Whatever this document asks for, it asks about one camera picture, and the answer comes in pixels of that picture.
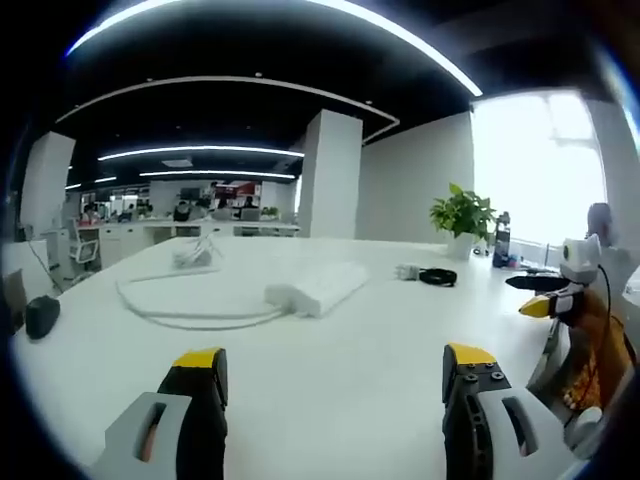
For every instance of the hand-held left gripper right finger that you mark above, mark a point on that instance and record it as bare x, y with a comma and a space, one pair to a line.
500, 450

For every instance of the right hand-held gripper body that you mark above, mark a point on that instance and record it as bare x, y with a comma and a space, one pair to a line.
580, 257

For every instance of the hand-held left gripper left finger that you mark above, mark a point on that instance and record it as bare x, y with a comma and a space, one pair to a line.
150, 450

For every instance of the white charger plug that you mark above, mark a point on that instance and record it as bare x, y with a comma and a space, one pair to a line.
407, 272

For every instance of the white power strip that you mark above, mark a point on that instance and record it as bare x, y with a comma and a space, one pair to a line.
325, 285

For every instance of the white desk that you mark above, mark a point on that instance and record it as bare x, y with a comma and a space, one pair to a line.
350, 360

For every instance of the blue bottle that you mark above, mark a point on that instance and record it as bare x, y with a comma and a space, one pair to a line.
501, 245

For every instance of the white worn device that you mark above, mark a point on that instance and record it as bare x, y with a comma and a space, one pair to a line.
584, 427

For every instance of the green potted plant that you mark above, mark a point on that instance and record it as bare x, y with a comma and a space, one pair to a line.
462, 215

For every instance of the black pouch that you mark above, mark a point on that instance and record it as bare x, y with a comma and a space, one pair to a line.
42, 317

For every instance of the white office chair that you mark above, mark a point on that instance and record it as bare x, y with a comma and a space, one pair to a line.
84, 245

